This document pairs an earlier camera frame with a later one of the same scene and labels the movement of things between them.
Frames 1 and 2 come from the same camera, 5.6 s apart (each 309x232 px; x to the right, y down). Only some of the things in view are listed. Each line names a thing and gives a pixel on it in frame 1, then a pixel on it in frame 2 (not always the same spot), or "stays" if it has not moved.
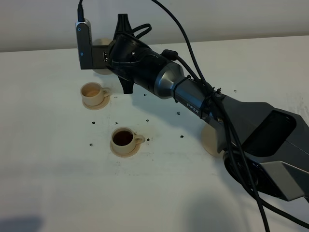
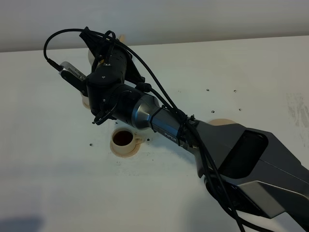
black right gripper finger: (123, 24) → (98, 43)
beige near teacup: (124, 140) stays
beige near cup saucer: (137, 148) stays
